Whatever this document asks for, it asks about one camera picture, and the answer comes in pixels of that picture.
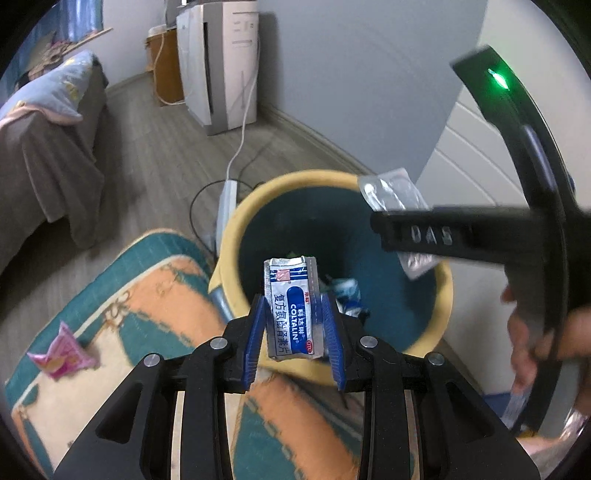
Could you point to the light blue pillow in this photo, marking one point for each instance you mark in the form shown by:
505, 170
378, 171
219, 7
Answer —
55, 87

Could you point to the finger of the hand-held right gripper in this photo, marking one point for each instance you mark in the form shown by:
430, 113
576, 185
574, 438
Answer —
452, 233

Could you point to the clear blister wrapper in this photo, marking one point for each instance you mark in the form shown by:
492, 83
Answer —
392, 189

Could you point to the clear plastic bag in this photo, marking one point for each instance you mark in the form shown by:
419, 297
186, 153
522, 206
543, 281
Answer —
568, 438

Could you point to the white power strip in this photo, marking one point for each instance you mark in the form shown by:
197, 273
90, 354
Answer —
227, 203

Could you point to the wooden windowsill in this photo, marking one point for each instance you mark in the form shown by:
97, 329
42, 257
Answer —
92, 36

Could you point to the bed with grey cover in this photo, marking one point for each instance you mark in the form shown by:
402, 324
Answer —
41, 175

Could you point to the pink snack wrapper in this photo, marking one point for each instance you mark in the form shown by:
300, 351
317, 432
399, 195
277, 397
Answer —
60, 355

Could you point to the blue curtain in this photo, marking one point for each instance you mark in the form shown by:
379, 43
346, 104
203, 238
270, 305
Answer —
69, 18

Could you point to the wooden cabinet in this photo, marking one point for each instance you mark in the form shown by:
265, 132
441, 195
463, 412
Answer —
168, 69

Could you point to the person's right hand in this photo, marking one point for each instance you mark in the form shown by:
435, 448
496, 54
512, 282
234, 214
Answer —
524, 355

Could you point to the yellow-rimmed teal trash bin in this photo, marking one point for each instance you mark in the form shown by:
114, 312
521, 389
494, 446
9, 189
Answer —
277, 184

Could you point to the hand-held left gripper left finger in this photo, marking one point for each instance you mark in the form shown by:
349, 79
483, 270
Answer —
255, 341

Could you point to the blue white medicine packet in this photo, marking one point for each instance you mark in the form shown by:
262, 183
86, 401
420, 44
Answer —
293, 314

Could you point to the white panelled wardrobe door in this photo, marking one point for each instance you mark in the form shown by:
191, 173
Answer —
485, 161

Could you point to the white air purifier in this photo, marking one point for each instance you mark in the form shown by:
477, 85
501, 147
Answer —
231, 69

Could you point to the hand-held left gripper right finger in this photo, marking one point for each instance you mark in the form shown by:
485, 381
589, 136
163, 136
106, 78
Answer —
333, 346

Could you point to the teal orange patterned rug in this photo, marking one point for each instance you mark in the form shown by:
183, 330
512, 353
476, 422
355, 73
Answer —
152, 304

